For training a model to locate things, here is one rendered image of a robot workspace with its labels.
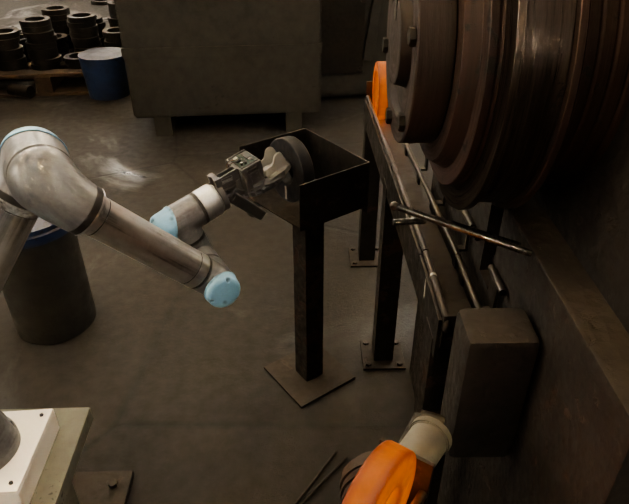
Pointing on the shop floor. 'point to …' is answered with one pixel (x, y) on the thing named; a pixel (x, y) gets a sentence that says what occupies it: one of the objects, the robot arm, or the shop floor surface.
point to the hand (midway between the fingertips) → (290, 161)
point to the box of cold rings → (221, 58)
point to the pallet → (43, 49)
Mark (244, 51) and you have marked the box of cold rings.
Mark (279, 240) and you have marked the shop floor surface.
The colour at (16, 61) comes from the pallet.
